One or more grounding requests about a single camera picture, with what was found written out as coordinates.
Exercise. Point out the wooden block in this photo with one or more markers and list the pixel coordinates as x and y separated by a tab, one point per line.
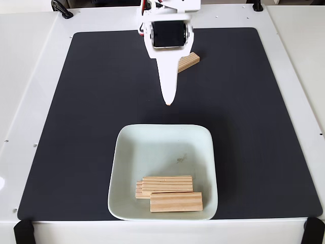
189	61
139	193
167	185
176	202

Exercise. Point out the pale green square plate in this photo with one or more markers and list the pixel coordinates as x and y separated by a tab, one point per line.
157	147

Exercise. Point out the black table clamp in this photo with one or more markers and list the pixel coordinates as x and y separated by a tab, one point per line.
62	8
257	5

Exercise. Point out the black table mat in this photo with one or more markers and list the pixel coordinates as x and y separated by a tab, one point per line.
76	152

